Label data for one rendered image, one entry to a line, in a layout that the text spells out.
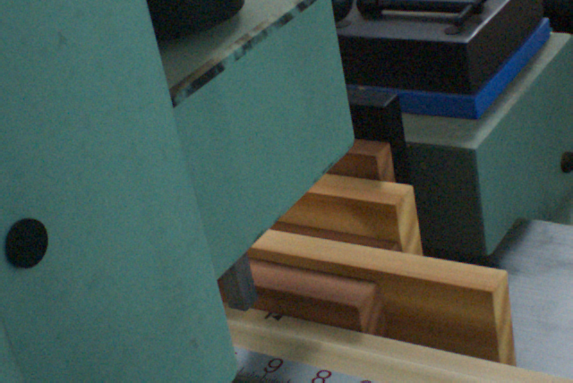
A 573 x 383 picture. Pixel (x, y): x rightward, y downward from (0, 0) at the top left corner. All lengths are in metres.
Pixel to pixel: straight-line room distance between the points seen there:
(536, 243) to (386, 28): 0.13
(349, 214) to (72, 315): 0.23
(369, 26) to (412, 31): 0.03
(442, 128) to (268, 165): 0.16
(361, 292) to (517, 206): 0.15
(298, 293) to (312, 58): 0.10
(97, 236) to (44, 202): 0.02
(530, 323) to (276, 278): 0.12
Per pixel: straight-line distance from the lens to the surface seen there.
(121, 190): 0.27
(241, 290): 0.44
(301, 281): 0.45
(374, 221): 0.47
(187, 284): 0.30
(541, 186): 0.59
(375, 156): 0.48
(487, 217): 0.53
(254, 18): 0.39
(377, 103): 0.48
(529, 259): 0.54
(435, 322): 0.44
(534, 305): 0.51
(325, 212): 0.48
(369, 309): 0.44
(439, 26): 0.54
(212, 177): 0.36
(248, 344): 0.42
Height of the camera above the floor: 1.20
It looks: 28 degrees down
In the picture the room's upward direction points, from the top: 12 degrees counter-clockwise
